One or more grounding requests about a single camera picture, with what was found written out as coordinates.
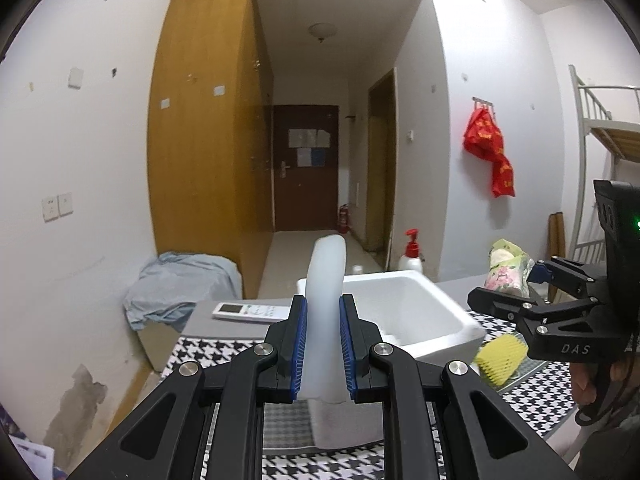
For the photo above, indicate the wooden plank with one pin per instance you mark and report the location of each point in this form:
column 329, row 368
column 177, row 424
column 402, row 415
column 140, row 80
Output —
column 556, row 235

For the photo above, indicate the wooden side door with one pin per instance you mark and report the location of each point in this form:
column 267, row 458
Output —
column 380, row 175

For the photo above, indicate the red fire extinguisher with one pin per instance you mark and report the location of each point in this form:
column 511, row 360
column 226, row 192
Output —
column 343, row 220

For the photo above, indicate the white wall plate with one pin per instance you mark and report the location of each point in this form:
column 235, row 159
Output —
column 75, row 78

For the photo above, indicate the yellow sponge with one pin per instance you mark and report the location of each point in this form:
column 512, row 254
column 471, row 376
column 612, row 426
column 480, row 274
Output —
column 500, row 357

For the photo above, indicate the ceiling lamp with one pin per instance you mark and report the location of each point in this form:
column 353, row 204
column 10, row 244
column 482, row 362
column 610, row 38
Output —
column 321, row 31

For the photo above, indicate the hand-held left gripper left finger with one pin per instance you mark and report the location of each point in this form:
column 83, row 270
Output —
column 298, row 345

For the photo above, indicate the white paper sheet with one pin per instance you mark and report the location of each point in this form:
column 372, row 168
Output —
column 35, row 455

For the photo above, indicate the white bottle with red pump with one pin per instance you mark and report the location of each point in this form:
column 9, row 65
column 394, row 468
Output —
column 410, row 262

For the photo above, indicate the dark brown door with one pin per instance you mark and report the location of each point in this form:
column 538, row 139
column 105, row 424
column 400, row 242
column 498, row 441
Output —
column 305, row 195

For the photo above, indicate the white plastic plate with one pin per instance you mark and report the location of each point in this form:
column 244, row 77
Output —
column 325, row 310

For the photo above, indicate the small white door notice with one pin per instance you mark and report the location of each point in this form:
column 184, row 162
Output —
column 304, row 157

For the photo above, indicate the grey ribbed mat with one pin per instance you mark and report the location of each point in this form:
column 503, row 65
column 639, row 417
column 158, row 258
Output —
column 527, row 372

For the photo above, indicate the white foam box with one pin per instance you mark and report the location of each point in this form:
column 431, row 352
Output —
column 400, row 305

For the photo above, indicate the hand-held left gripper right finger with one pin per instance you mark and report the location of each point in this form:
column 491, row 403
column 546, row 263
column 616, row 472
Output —
column 347, row 345

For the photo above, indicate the metal wall hook rack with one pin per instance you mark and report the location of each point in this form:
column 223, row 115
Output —
column 484, row 102

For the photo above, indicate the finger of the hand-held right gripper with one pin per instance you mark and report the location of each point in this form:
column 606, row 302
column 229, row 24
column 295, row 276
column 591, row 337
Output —
column 540, row 271
column 500, row 302

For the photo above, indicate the floral tissue pack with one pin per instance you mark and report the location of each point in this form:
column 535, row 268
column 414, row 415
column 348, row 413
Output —
column 505, row 270

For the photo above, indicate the houndstooth tablecloth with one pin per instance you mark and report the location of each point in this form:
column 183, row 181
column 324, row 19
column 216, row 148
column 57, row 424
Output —
column 215, row 355

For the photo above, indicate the large white door notice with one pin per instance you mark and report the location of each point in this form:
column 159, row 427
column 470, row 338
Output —
column 308, row 138

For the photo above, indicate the wooden wardrobe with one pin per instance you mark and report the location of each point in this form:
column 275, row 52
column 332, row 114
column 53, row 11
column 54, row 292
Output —
column 200, row 170

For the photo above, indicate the light blue cloth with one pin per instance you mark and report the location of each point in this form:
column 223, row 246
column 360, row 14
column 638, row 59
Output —
column 180, row 280

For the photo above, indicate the metal bunk bed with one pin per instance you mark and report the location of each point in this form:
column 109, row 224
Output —
column 585, row 125

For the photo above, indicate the person's right hand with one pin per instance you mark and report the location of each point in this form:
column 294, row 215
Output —
column 590, row 385

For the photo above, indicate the red hanging bag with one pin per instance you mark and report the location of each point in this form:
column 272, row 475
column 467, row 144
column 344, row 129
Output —
column 485, row 135

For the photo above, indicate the white wall socket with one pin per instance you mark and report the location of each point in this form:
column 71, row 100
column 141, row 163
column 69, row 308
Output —
column 50, row 208

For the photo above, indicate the white remote control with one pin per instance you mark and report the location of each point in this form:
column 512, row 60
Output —
column 245, row 311

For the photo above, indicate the blue door notice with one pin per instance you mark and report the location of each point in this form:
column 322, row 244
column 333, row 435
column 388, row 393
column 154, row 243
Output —
column 316, row 157

